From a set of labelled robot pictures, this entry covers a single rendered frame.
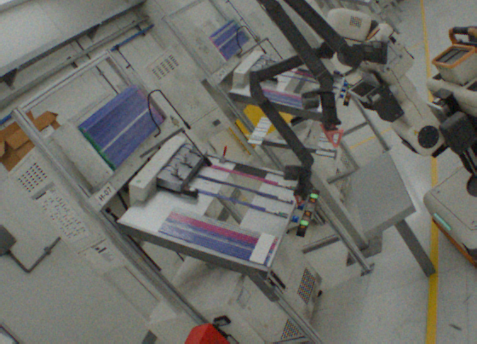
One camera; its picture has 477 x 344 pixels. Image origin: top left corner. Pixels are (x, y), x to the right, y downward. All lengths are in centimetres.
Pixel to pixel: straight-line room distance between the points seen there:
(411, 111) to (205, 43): 173
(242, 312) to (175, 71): 181
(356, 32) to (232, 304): 132
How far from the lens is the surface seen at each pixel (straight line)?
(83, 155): 218
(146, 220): 216
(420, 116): 203
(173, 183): 228
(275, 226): 216
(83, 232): 234
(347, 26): 189
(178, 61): 331
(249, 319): 228
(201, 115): 341
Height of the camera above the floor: 160
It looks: 14 degrees down
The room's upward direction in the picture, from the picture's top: 38 degrees counter-clockwise
